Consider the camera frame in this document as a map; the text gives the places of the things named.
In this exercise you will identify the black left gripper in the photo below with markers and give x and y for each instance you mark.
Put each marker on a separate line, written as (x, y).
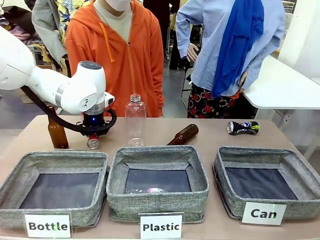
(94, 120)

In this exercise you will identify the red drink can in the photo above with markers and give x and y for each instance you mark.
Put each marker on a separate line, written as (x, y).
(93, 143)

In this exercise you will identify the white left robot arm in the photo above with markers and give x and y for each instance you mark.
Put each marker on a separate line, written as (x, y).
(25, 70)

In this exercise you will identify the grey basket labelled Bottle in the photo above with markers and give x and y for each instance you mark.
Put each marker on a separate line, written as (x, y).
(15, 175)

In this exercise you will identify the grey basket labelled Plastic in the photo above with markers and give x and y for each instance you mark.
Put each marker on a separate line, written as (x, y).
(157, 200)

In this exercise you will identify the crushed blue drink can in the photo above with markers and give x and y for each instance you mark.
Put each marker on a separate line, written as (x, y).
(243, 128)

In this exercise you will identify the white Can label sign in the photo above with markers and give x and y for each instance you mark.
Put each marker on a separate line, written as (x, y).
(263, 213)

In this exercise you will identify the grey basket labelled Can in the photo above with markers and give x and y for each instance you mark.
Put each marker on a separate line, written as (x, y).
(302, 170)

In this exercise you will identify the brown glass bottle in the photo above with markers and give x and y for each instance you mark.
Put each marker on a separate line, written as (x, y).
(185, 134)
(58, 135)

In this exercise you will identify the clear plastic bottle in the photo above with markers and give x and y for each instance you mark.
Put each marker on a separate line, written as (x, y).
(135, 117)

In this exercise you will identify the person in orange hoodie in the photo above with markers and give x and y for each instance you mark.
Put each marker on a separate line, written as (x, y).
(145, 62)

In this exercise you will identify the white Bottle label sign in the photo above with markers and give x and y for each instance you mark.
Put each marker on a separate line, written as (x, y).
(47, 226)

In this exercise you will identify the black folding chair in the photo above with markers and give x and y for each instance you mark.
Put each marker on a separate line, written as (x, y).
(186, 83)

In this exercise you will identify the black red floral skirt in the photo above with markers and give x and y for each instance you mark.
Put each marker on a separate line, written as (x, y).
(202, 105)

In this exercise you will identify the white Plastic label sign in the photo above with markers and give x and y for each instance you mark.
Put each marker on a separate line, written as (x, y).
(161, 227)

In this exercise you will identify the grey jacket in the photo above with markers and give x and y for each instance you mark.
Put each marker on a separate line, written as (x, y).
(45, 22)

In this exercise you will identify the yellow floral shirt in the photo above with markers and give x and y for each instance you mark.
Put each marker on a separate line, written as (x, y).
(68, 12)

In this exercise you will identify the white face mask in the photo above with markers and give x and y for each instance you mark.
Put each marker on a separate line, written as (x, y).
(117, 4)

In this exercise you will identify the light blue mannequin shirt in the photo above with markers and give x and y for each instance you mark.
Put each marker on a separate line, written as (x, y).
(200, 25)

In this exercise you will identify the blue scarf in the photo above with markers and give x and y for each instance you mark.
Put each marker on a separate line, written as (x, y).
(237, 45)

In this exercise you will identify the white side table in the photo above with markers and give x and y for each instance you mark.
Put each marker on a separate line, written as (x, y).
(280, 85)

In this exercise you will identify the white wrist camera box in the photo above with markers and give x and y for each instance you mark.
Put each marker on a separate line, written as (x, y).
(110, 98)

